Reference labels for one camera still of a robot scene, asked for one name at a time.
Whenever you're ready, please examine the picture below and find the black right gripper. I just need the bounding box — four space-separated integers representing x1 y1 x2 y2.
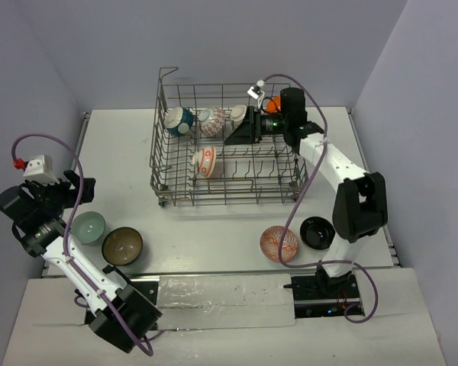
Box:
225 105 289 146

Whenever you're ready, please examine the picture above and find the grey geometric pattern bowl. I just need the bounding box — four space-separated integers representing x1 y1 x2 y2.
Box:
230 104 247 130

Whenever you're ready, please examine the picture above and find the white bowl red diamond pattern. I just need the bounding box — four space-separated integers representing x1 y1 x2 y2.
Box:
198 108 226 137

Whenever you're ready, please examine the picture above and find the plain white bowl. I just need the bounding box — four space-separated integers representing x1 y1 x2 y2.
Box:
265 97 281 114

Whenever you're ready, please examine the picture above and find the orange floral pattern bowl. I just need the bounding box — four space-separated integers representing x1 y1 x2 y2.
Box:
192 146 217 178

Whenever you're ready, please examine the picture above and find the blue triangle pattern bowl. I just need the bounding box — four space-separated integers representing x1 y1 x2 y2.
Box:
164 107 194 137

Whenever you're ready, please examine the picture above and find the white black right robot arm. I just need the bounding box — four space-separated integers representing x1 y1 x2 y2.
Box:
224 86 388 298

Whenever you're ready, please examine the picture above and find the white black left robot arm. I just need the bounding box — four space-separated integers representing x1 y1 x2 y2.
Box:
0 170 162 356

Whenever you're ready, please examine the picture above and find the pale green bowl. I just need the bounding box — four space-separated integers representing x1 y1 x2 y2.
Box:
70 211 106 245

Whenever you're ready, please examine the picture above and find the dark bowl beige inside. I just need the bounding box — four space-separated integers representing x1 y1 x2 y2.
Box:
102 226 144 266

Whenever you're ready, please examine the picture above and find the orange diamond pattern bowl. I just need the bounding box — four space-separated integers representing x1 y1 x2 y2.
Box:
260 226 298 262

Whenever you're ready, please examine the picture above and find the black bowl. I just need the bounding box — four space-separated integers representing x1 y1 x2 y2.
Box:
299 217 336 251

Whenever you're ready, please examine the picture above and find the grey taped cover panel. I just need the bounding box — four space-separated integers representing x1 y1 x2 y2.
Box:
156 274 295 330

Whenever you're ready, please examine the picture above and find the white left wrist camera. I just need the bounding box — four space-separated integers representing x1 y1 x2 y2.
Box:
13 155 60 185

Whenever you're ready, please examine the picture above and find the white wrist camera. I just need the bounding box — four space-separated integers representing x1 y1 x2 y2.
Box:
13 155 60 185
247 79 266 110

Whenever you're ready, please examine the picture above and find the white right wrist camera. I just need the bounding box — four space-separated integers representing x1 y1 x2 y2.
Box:
247 79 266 110

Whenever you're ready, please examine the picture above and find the grey wire dish rack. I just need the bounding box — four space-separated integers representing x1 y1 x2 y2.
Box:
150 67 310 207

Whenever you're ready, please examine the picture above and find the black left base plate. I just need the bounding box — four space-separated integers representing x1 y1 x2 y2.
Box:
74 281 161 338

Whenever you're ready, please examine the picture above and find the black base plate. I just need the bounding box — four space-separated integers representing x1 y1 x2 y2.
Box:
74 281 161 338
283 274 365 319

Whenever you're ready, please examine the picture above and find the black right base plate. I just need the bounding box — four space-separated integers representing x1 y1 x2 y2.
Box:
283 274 365 319

